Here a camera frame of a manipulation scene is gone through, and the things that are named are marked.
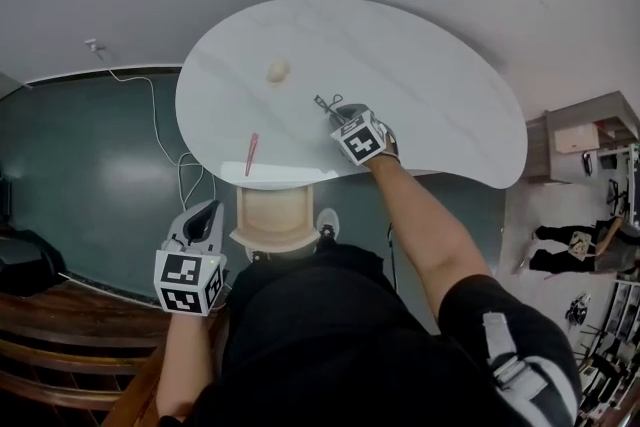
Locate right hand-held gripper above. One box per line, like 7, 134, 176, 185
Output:
327, 103, 401, 165

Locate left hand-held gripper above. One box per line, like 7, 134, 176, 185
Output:
153, 200, 227, 316

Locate small scissors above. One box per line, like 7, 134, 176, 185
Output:
313, 92, 347, 119

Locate large wooden drawer white front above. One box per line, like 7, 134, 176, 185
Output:
229, 184, 320, 259

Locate small beige round object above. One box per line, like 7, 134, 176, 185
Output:
265, 57, 293, 87

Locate red pen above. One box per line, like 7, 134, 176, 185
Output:
243, 132, 262, 178

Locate person's right forearm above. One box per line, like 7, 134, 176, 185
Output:
368, 155, 496, 316

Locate person's left forearm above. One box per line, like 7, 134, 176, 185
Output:
156, 308, 222, 419

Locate white kidney-shaped desk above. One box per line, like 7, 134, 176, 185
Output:
174, 0, 530, 191

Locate person's left white shoe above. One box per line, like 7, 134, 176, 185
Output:
244, 243, 272, 264

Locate person's white shoe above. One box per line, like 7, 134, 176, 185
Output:
315, 206, 342, 242
244, 243, 272, 264

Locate person's right white shoe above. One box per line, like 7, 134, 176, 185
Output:
315, 206, 342, 242

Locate person's black clothing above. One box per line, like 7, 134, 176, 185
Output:
189, 234, 584, 427

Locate black grey cleaning machine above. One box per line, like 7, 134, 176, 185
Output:
0, 174, 66, 297

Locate grey wooden shelf unit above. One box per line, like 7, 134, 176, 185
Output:
524, 90, 640, 187

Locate light wooden box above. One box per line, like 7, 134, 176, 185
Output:
551, 121, 602, 156

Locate white storage rack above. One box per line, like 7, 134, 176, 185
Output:
564, 278, 640, 417

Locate white power cable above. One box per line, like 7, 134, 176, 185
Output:
106, 67, 219, 212

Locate white wall socket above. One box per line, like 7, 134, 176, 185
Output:
83, 38, 108, 62

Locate grey shoulder strap harness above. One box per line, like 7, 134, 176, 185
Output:
481, 311, 582, 427

